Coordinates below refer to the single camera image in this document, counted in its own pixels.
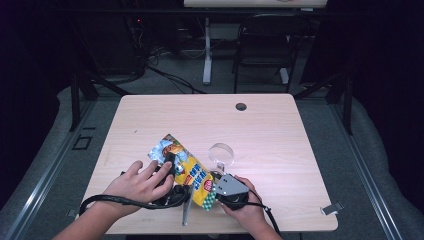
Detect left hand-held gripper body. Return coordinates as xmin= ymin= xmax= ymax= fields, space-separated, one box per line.
xmin=153 ymin=183 xmax=194 ymax=227

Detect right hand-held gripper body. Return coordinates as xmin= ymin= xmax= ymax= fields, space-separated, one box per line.
xmin=213 ymin=173 xmax=250 ymax=211

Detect yellow spout pouch green cap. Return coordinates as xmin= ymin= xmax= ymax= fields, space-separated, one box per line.
xmin=147 ymin=133 xmax=218 ymax=212

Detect clear jar with hinged lid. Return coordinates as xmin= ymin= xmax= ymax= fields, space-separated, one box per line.
xmin=208 ymin=142 xmax=236 ymax=181

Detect person's right hand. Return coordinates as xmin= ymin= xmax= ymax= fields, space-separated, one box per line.
xmin=220 ymin=176 xmax=268 ymax=233

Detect person's left hand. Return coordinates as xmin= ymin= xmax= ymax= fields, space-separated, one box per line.
xmin=103 ymin=160 xmax=175 ymax=213

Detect white desk leg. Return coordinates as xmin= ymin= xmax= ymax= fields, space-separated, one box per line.
xmin=202 ymin=17 xmax=214 ymax=86

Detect black metal stand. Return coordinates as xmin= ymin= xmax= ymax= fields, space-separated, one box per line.
xmin=68 ymin=69 xmax=133 ymax=133
xmin=293 ymin=69 xmax=355 ymax=136

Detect black folding chair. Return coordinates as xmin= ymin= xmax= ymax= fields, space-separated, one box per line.
xmin=232 ymin=13 xmax=312 ymax=94

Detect right hand-held gripper black cable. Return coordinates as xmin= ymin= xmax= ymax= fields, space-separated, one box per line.
xmin=248 ymin=189 xmax=282 ymax=237

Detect hand-held gripper black cable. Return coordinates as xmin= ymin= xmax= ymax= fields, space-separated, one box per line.
xmin=78 ymin=184 xmax=193 ymax=217
xmin=248 ymin=189 xmax=282 ymax=237

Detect left hand-held gripper black cable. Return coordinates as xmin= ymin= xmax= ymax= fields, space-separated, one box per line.
xmin=78 ymin=184 xmax=193 ymax=217

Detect black floor cables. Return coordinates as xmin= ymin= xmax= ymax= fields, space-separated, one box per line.
xmin=143 ymin=49 xmax=207 ymax=95

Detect aluminium floor rail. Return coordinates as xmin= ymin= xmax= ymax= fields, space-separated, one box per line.
xmin=329 ymin=99 xmax=406 ymax=240
xmin=0 ymin=99 xmax=98 ymax=240

